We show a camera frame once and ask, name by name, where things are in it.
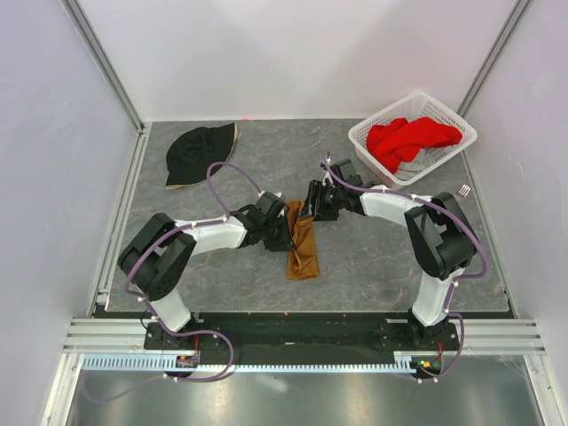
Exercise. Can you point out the right aluminium frame post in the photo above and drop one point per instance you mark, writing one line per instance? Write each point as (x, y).
(509, 27)

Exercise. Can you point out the aluminium frame post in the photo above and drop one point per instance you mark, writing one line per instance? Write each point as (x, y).
(89, 36)
(509, 27)

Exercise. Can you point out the grey cloth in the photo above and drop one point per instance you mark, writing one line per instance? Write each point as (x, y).
(408, 170)

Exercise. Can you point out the left aluminium frame post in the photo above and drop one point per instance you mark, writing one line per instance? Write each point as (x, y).
(89, 36)

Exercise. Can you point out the white plastic basket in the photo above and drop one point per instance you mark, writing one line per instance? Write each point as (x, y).
(411, 107)

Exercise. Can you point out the aluminium front rail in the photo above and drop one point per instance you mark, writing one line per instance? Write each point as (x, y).
(482, 337)

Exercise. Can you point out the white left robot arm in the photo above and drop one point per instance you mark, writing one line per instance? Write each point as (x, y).
(156, 258)

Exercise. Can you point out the slotted cable duct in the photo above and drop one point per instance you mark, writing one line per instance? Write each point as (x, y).
(162, 363)

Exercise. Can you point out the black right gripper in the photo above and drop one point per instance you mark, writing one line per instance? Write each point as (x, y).
(316, 191)

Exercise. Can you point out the orange cloth napkin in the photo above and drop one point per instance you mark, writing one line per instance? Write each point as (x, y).
(302, 261)

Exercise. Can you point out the silver fork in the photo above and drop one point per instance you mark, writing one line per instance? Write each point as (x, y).
(464, 191)

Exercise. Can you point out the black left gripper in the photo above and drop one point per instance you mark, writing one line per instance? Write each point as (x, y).
(286, 241)

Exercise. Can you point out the black bucket hat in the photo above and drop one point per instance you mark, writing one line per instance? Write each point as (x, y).
(191, 154)

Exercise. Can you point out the red cloth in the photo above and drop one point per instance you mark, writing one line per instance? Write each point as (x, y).
(401, 140)

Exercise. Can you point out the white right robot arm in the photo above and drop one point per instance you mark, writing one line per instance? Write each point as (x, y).
(444, 243)

